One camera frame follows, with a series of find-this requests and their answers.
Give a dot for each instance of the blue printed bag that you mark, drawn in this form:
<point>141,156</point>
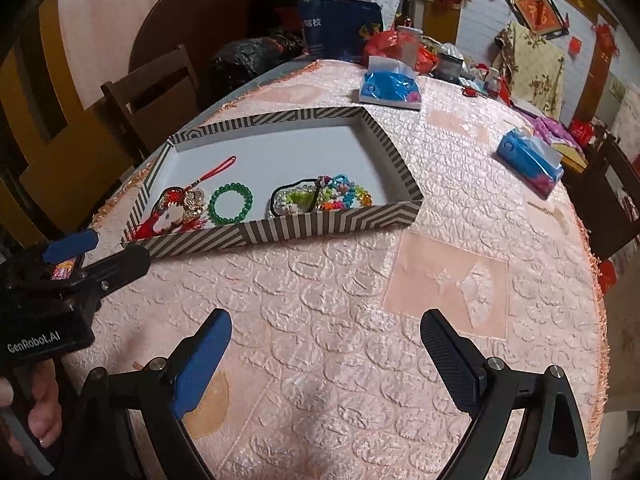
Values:
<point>340,30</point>

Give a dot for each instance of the small black plastic bag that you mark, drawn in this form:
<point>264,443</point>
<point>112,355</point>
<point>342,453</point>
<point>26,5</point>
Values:
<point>250,65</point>

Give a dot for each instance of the metal tin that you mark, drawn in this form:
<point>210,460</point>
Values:
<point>450,66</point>

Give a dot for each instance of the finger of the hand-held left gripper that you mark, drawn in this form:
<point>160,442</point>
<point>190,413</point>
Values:
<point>70,246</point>
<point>120,267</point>

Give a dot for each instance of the blue tissue pack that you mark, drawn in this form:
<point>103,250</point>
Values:
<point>387,87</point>
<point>527,160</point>

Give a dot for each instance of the person's left hand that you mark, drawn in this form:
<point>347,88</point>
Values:
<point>47,410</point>

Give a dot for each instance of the red plastic bag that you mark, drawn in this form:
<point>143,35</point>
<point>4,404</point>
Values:
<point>382,42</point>

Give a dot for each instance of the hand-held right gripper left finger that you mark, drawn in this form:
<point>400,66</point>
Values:
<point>200,365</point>

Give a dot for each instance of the small red patterned charm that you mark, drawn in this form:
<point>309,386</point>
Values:
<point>65,271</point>

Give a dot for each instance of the striped cardboard box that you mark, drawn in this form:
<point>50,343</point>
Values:
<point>300,155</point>

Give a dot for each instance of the dark wooden chair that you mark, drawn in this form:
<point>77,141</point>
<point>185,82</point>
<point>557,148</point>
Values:
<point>150,95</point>
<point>605,195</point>

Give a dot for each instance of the purple cloth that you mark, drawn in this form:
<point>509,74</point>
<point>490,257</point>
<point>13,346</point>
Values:
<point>550,127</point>

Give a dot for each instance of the red diamond wall hanging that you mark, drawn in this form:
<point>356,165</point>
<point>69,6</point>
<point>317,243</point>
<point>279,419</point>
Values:
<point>537,5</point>

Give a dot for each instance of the floral beige cloth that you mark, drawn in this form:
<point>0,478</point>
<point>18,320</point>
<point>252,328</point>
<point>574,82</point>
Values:
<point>532,70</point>

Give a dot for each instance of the plastic jar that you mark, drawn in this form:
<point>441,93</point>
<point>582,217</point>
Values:
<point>410,45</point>

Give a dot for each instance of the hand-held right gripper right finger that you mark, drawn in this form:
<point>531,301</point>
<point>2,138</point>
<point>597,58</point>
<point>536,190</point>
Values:
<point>450,360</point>

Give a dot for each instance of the white paper bag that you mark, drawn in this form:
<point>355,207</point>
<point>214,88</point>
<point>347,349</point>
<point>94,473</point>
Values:
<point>382,2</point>

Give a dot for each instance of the red tassel knot ornament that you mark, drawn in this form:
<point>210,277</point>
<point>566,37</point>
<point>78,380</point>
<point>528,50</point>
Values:
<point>167,215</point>

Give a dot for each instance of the round brown tabletop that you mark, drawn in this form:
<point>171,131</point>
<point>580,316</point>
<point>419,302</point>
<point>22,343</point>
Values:
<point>200,10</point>

